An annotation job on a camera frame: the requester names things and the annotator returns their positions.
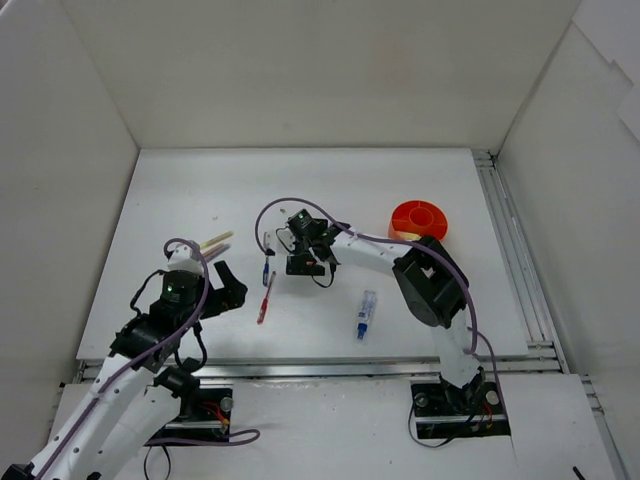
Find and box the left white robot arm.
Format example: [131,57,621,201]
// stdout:
[3,261,248,479]

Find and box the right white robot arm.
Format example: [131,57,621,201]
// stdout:
[286,209,484,414]

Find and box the red pen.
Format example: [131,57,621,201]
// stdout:
[257,271,277,325]

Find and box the blue pen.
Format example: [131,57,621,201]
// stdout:
[262,248,272,288]

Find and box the beige highlighter in holder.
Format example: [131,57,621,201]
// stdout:
[199,231,234,250]

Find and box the orange round container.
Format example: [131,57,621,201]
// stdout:
[387,200,449,241]

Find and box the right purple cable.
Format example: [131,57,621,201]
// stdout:
[254,198,501,416]

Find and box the purple cable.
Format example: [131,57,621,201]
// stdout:
[254,198,501,416]
[19,237,261,480]

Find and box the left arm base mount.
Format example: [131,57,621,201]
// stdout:
[150,385,233,446]

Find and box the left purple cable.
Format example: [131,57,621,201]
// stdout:
[19,237,261,480]

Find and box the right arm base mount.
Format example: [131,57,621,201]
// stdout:
[408,381,511,448]

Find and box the aluminium rail frame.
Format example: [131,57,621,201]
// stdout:
[77,149,622,479]

